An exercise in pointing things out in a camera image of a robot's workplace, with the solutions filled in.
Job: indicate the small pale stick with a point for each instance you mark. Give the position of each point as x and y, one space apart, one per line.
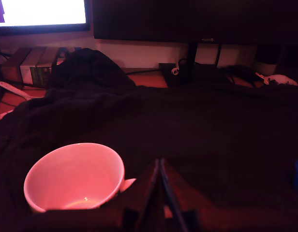
261 76

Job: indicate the dark table cloth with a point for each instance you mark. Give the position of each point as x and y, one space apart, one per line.
187 120

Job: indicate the white computer mouse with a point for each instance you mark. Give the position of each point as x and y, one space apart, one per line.
282 79

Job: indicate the brown box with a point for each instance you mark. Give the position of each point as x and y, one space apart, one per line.
11 70

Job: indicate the lit computer monitor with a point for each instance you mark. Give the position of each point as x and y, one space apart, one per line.
42 12

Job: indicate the white coffee cup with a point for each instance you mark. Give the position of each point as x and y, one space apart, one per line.
74 176

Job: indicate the dark computer monitor with stand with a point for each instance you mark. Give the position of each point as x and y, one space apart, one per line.
187 19

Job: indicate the green striped box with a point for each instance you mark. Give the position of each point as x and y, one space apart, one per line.
40 75

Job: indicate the white box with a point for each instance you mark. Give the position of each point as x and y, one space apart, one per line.
26 72

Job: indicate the small white cylinder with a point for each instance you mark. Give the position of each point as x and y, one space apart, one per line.
265 68

